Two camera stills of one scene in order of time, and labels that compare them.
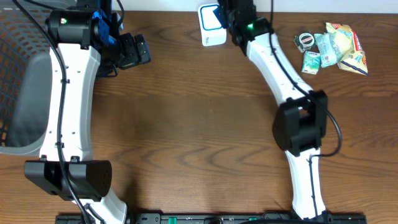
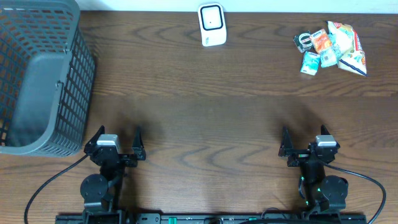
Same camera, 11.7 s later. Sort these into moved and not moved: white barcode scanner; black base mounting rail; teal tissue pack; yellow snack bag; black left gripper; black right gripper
Moved: black right gripper; black left gripper
Not moved: yellow snack bag; black base mounting rail; teal tissue pack; white barcode scanner
